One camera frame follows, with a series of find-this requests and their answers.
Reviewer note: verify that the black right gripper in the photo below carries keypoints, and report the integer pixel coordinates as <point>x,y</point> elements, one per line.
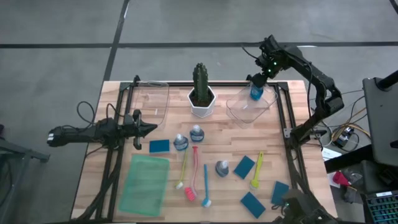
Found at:
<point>270,60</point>

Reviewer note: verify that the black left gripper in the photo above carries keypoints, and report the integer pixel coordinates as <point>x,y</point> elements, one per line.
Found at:
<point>132,127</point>

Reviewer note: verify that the blue dish soap bottle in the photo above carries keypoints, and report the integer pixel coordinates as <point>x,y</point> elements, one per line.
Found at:
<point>181,143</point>
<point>222,169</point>
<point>256,93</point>
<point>196,135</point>

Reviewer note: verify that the blue sponge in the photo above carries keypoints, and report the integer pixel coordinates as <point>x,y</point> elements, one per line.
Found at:
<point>159,146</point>
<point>252,204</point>
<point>280,193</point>
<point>244,167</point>

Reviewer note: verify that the yellow-green brush with white head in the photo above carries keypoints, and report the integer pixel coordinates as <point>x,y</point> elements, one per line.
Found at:
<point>179,185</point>

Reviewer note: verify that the red dish brush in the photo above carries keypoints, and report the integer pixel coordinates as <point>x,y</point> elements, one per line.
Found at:
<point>190,194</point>

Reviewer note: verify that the blue dish brush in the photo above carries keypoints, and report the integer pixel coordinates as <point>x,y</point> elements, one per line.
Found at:
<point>206,203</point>

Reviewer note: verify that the lime green dish brush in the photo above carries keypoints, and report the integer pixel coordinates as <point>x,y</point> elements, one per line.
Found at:
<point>255,184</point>

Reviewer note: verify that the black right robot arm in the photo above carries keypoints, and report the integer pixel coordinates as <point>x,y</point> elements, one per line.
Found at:
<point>323,90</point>

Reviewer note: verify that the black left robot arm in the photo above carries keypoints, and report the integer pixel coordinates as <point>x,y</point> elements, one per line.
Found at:
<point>81,133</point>

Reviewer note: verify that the clear plastic bin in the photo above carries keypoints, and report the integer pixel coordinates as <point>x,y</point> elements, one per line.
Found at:
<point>152,102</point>
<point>245,115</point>

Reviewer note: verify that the green cactus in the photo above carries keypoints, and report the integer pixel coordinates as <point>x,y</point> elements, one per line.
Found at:
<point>201,84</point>

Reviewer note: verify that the white hexagonal plant pot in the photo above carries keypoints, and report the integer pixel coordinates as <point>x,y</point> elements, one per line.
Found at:
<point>202,112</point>

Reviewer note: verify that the teal plastic bin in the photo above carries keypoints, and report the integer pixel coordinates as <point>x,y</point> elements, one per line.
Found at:
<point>144,186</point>

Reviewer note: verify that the white paper sheet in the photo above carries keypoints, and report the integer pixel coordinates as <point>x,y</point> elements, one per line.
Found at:
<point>330,154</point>

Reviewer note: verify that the black side desk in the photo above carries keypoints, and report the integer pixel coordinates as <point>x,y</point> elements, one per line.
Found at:
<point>351,158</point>

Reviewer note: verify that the red cloth item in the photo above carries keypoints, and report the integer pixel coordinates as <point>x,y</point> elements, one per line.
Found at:
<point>339,179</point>

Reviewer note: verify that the black pole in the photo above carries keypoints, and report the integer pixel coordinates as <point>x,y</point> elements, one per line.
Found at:
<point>388,81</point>

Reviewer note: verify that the grey metal stand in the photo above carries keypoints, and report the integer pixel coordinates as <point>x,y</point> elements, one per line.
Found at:
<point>18,152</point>

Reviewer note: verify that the grey equipment case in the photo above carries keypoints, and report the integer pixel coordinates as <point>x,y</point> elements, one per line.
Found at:
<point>382,124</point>

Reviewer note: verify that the backlit keyboard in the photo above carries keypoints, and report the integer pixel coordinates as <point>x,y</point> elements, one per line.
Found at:
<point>384,210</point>

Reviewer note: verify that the black metal table frame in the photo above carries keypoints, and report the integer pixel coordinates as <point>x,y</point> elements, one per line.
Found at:
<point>180,84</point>

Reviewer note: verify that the black table-level camera mount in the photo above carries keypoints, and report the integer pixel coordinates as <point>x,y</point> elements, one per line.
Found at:
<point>298,205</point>

